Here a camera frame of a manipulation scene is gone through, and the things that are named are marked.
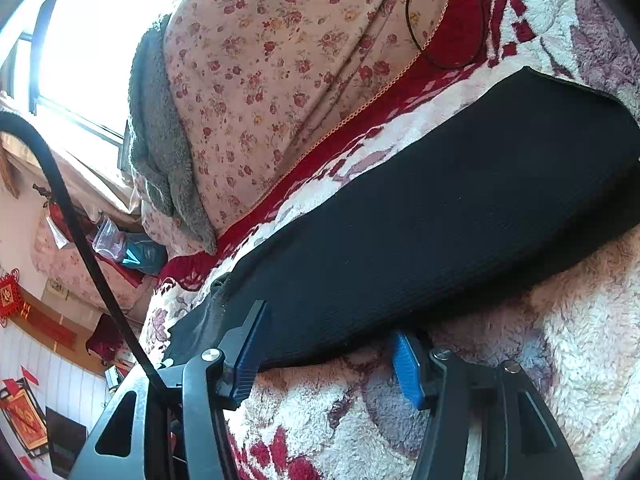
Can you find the clear plastic bag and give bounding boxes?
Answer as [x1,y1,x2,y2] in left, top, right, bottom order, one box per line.
[92,216,126,262]

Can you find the red framed wall picture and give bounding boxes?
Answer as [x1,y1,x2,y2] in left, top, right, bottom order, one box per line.
[1,378,49,458]

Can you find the grey fleece garment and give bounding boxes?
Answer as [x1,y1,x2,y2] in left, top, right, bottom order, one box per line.
[128,14,217,255]

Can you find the teal plastic bag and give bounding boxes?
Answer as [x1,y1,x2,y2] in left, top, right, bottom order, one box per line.
[122,237,168,275]

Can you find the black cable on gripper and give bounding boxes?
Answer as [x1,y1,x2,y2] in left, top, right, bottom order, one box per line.
[0,110,177,406]

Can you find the black pants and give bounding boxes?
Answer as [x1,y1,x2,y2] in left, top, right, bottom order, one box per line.
[166,68,639,368]

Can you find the window with dark frame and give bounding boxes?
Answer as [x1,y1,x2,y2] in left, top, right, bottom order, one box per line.
[1,0,176,176]

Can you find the red white floral fleece blanket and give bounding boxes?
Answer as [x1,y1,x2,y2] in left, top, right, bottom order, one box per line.
[140,0,639,479]

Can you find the red chinese knot decoration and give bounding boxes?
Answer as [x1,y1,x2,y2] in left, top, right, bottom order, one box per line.
[0,268,25,327]

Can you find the beige floral quilt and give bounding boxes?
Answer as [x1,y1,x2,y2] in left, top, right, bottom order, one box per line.
[134,0,448,256]

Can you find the thin black wire loop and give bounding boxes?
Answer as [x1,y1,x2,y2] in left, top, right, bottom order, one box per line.
[404,0,487,72]

